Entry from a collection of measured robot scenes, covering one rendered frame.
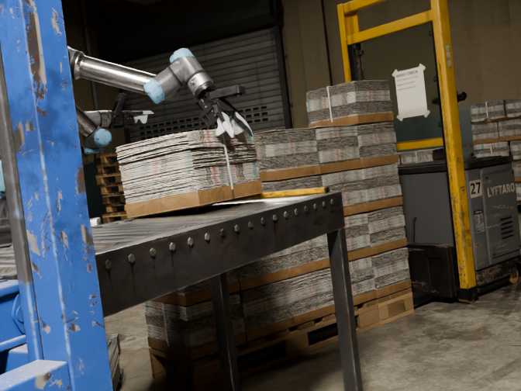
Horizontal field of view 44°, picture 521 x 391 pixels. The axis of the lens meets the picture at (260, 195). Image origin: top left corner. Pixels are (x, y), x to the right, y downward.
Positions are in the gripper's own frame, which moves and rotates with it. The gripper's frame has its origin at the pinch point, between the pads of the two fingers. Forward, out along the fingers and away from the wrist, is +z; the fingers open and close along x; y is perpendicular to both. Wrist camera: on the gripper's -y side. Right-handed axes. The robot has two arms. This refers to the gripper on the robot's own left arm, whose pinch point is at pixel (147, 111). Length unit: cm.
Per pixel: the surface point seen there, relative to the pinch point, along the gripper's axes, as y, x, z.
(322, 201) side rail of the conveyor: 27, 136, -3
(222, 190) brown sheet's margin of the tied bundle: 22, 121, -31
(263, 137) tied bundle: 14, 40, 40
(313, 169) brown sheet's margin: 31, 46, 64
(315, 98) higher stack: -2, 9, 97
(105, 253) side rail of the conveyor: 20, 179, -90
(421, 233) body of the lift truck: 83, 23, 166
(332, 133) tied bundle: 15, 42, 80
